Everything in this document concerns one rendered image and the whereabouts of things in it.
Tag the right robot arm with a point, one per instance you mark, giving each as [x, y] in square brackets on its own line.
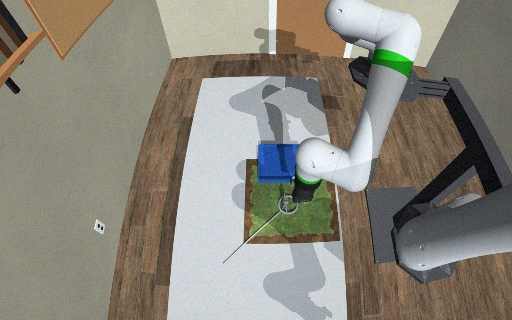
[393, 39]

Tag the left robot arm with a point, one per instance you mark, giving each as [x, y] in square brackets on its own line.
[468, 226]

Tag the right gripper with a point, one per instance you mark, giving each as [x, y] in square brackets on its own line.
[303, 192]

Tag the blue tray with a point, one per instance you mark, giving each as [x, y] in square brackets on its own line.
[276, 163]

